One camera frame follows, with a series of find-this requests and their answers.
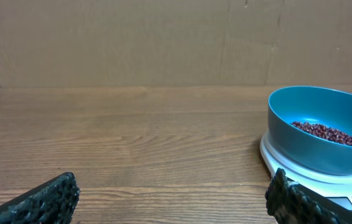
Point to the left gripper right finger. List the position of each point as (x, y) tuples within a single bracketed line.
[(290, 202)]

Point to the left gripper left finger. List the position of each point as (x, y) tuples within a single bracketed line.
[(51, 202)]

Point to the white digital kitchen scale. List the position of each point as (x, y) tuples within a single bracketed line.
[(334, 189)]

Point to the red beans in bowl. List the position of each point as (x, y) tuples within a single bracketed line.
[(324, 132)]

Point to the teal blue bowl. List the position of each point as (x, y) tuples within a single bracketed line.
[(315, 105)]

